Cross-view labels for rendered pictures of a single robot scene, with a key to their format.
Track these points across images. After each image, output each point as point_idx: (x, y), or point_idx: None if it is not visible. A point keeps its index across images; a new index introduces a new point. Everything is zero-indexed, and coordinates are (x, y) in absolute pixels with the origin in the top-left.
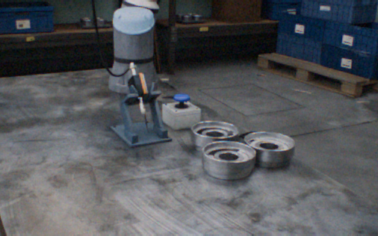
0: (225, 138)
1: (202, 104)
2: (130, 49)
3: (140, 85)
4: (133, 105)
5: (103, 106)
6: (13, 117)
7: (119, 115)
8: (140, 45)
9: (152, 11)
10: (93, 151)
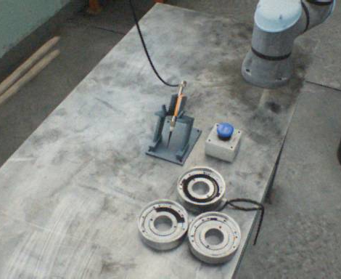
0: (189, 202)
1: (283, 133)
2: (257, 42)
3: (174, 107)
4: (226, 99)
5: (203, 88)
6: (131, 67)
7: (196, 107)
8: (268, 43)
9: (315, 3)
10: (117, 141)
